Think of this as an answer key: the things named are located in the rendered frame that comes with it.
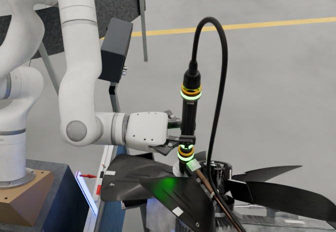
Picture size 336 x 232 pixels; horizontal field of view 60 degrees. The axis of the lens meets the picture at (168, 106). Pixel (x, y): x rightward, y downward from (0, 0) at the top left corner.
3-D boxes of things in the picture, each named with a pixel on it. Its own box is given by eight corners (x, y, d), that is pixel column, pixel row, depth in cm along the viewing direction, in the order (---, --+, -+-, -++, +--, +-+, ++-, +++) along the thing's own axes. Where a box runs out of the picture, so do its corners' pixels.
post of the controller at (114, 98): (119, 116, 154) (114, 90, 139) (114, 116, 154) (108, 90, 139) (120, 112, 156) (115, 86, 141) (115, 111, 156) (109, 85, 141)
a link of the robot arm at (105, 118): (111, 113, 69) (119, 112, 79) (57, 110, 70) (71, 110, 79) (109, 147, 69) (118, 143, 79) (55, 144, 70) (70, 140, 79)
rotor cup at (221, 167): (243, 208, 89) (245, 166, 89) (198, 210, 85) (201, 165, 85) (222, 194, 103) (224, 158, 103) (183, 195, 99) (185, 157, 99)
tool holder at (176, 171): (204, 179, 87) (207, 163, 79) (184, 191, 84) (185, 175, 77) (187, 157, 92) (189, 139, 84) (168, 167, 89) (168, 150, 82)
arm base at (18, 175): (-36, 183, 103) (-37, 132, 100) (5, 165, 121) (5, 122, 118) (10, 193, 99) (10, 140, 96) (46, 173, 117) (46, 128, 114)
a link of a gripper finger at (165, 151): (141, 136, 73) (161, 128, 75) (154, 160, 69) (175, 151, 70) (141, 134, 72) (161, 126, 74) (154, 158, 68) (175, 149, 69)
